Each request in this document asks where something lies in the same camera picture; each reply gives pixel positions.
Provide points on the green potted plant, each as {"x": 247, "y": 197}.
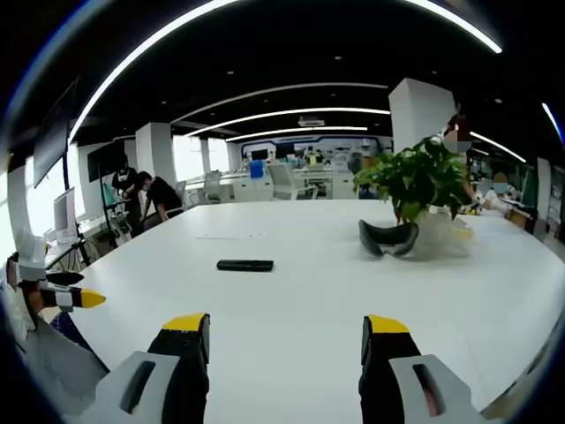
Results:
{"x": 415, "y": 176}

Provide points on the black wall screen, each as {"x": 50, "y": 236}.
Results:
{"x": 103, "y": 164}

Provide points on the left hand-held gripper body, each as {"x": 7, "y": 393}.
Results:
{"x": 32, "y": 260}

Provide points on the blue box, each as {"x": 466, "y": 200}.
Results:
{"x": 257, "y": 170}

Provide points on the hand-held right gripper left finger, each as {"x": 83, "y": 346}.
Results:
{"x": 176, "y": 349}

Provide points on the clear plant pot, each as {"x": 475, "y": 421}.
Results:
{"x": 446, "y": 238}

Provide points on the black hanging screen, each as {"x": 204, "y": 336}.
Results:
{"x": 50, "y": 146}

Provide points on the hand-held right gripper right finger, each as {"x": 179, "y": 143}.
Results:
{"x": 388, "y": 349}

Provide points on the person's left hand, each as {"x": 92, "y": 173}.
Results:
{"x": 33, "y": 305}

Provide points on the black headset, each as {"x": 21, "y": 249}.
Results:
{"x": 381, "y": 240}

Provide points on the long curved ceiling light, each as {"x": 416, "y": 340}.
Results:
{"x": 132, "y": 59}

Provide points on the ceiling air conditioner vent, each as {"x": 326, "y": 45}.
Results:
{"x": 311, "y": 120}

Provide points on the black remote control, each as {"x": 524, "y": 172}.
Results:
{"x": 245, "y": 265}

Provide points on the white computer monitor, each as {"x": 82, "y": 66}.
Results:
{"x": 65, "y": 212}

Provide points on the white office chair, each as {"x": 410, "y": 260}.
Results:
{"x": 284, "y": 179}
{"x": 213, "y": 185}

